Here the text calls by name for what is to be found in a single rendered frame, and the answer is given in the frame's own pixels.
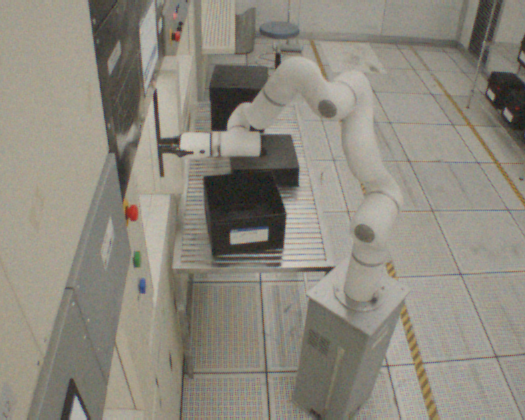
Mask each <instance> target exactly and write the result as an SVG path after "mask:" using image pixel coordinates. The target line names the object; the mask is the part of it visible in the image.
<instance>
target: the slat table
mask: <svg viewBox="0 0 525 420"><path fill-rule="evenodd" d="M284 109H285V110H282V112H293V113H280V114H279V115H278V116H277V117H276V118H275V119H274V121H273V122H272V124H271V125H270V126H269V127H267V128H265V132H264V133H260V134H291V135H292V137H293V141H294V145H295V149H296V150H303V151H296V153H297V154H304V155H297V157H304V158H298V160H305V161H299V164H300V171H307V172H300V174H299V175H308V176H299V179H309V180H299V183H310V184H299V185H300V187H299V188H287V189H286V188H281V189H279V191H282V192H280V195H282V196H281V198H282V200H283V203H284V206H285V208H286V211H287V219H286V229H287V230H285V233H287V234H285V238H288V239H285V241H284V244H289V245H284V248H283V249H289V250H285V251H260V252H251V253H243V254H235V255H227V256H244V255H290V256H268V257H214V256H213V255H212V249H211V246H195V245H211V244H210V240H196V239H210V238H209V235H196V234H209V232H208V230H197V229H205V228H208V227H207V225H198V226H197V224H207V222H206V220H197V219H206V216H205V215H198V214H205V211H198V210H205V206H201V205H204V201H202V200H204V197H202V196H204V193H202V192H204V189H202V188H204V187H203V185H202V184H203V181H201V180H203V177H204V176H210V175H222V174H231V165H218V164H231V161H219V160H230V157H213V155H212V156H210V157H206V158H198V159H185V162H184V163H185V175H186V176H185V185H184V193H183V194H180V201H179V209H178V217H177V224H176V232H175V240H174V244H175V248H174V256H173V264H172V273H173V282H174V289H175V297H176V302H183V304H184V311H182V310H179V309H178V314H179V322H180V330H181V338H182V346H183V352H184V355H185V360H186V367H187V375H188V377H189V378H190V379H192V378H193V377H194V376H193V371H194V370H193V360H192V351H191V340H190V332H191V320H192V295H193V283H194V273H199V274H229V273H292V272H302V276H303V282H304V288H305V294H306V293H307V292H308V291H309V285H308V278H307V272H324V276H325V275H327V274H329V273H330V272H331V271H332V270H333V269H334V268H335V262H334V258H333V253H332V250H331V241H330V236H329V232H328V227H327V224H326V219H325V215H324V210H323V206H322V201H321V197H320V192H319V189H318V185H317V180H316V176H315V171H314V167H313V162H312V159H311V154H310V150H309V145H308V141H307V137H306V133H305V128H304V124H303V119H302V116H301V111H300V107H299V103H298V102H290V103H288V104H287V105H286V107H285V108H284ZM199 117H204V118H199ZM199 120H211V117H210V102H193V103H192V108H191V115H190V123H189V131H188V132H195V133H207V134H210V133H212V135H213V134H214V132H225V131H212V130H211V129H199V128H211V126H199V125H211V121H199ZM199 123H207V124H199ZM297 137H300V138H297ZM297 140H301V141H297ZM296 147H302V148H296ZM192 161H195V162H192ZM200 161H213V162H200ZM201 164H214V165H201ZM191 165H195V166H191ZM190 168H195V169H190ZM201 168H210V169H201ZM189 180H196V181H189ZM189 184H196V185H189ZM188 188H196V189H188ZM294 191H310V192H294ZM193 192H196V193H193ZM295 195H312V196H295ZM187 196H195V197H187ZM187 200H195V201H187ZM291 200H292V201H291ZM296 200H313V201H296ZM289 204H292V205H289ZM296 204H313V205H296ZM187 205H195V206H187ZM290 209H293V210H290ZM297 209H314V210H297ZM187 210H194V211H187ZM290 214H294V215H290ZM298 214H314V215H298ZM186 215H194V216H186ZM299 218H316V219H301V220H299ZM187 219H193V220H190V221H186V220H187ZM291 219H295V220H291ZM299 223H317V224H302V225H300V224H299ZM185 224H193V225H185ZM292 224H295V225H292ZM303 228H313V229H306V230H300V229H303ZM185 229H193V230H185ZM292 229H296V230H292ZM293 233H297V234H293ZM301 233H319V234H301ZM184 234H192V235H184ZM294 238H298V239H294ZM302 238H320V239H302ZM184 239H192V240H190V241H184ZM303 243H321V244H316V245H303ZM295 244H299V245H295ZM183 245H191V246H183ZM295 249H299V250H295ZM304 249H323V250H304ZM182 250H192V251H182ZM195 250H211V251H209V252H195ZM318 254H324V255H320V256H305V255H318ZM182 255H191V257H182ZM195 255H210V256H195ZM296 255H300V256H296ZM306 259H325V261H305V260H306ZM297 260H301V261H297ZM181 261H191V263H181ZM194 261H211V262H205V263H194ZM215 261H289V262H274V263H251V262H215ZM181 273H190V276H189V287H188V297H189V298H188V309H187V314H186V305H185V296H184V286H183V278H182V274H181Z"/></svg>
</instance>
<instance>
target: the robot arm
mask: <svg viewBox="0 0 525 420"><path fill-rule="evenodd" d="M296 92H299V93H301V94H302V96H303V97H304V98H305V100H306V102H307V103H308V105H309V106H310V107H311V109H312V110H313V111H314V112H315V113H316V114H317V116H319V117H321V118H323V119H326V120H330V121H337V120H340V119H342V125H341V138H342V146H343V149H344V152H345V156H346V159H347V163H348V167H349V170H350V171H351V172H352V174H353V175H354V177H355V178H356V179H358V180H360V181H362V183H363V184H364V186H365V192H366V197H365V199H364V200H363V201H362V203H361V204H360V205H359V207H358V208H357V210H356V211H355V213H354V214H353V216H352V219H351V223H350V237H351V238H352V239H353V245H352V249H351V254H350V260H349V265H348V269H347V272H345V273H343V274H341V276H340V277H339V278H338V279H337V281H336V282H335V286H334V292H335V298H336V299H337V301H339V302H340V303H341V304H342V305H344V306H345V307H346V308H348V309H350V310H351V309H352V310H355V311H359V312H369V311H373V310H376V309H378V308H379V307H380V306H381V305H382V304H383V302H384V300H385V298H386V288H385V287H386V286H385V285H384V283H383V282H382V281H381V280H380V279H381V276H382V272H383V269H384V265H385V261H386V257H387V254H388V250H389V244H388V241H387V237H388V234H389V232H390V230H391V228H392V226H393V225H394V223H395V221H396V220H397V217H398V216H399V214H400V212H401V210H402V207H403V197H402V193H401V191H400V189H399V187H398V185H397V182H396V181H395V180H394V179H393V178H392V177H391V175H390V174H389V173H388V172H387V170H386V168H385V166H384V164H383V161H382V159H381V157H380V153H379V149H378V145H377V142H376V139H375V133H374V118H373V91H372V87H371V84H370V81H369V80H368V78H367V77H366V76H365V75H364V74H363V73H362V72H360V71H357V70H347V71H346V72H344V73H340V74H339V75H338V76H336V77H335V79H333V80H331V81H330V82H327V81H326V80H324V79H323V77H322V76H321V73H320V69H319V67H318V65H317V64H316V63H315V62H313V61H312V60H310V59H307V58H304V57H300V56H292V57H289V58H287V59H286V60H285V61H284V62H283V63H281V64H280V65H279V66H278V68H277V69H276V71H274V72H273V74H272V75H271V77H270V79H269V80H268V81H267V83H266V84H265V86H264V87H263V89H262V90H260V92H259V93H258V95H257V96H256V98H255V99H254V101H253V102H252V103H241V104H240V105H239V106H238V107H237V108H236V109H235V111H234V112H233V114H232V115H231V117H230V119H229V120H228V123H227V132H214V134H213V135H212V133H210V134H207V133H195V132H187V133H181V134H180V135H178V136H172V137H162V138H160V139H161V145H159V151H160V154H165V153H172V154H176V155H177V157H179V158H182V159H198V158H206V157H210V156H212V154H213V157H241V156H259V155H260V151H261V138H260V133H259V132H249V128H250V125H251V126H252V127H253V128H255V129H258V130H262V129H265V128H267V127H269V126H270V125H271V124H272V122H273V121H274V119H275V118H276V117H277V116H278V115H279V114H280V113H281V112H282V110H283V109H284V108H285V107H286V105H287V104H288V103H290V101H291V100H292V99H293V96H294V95H295V94H296ZM179 141H180V142H179ZM173 145H176V146H173ZM180 149H181V150H180Z"/></svg>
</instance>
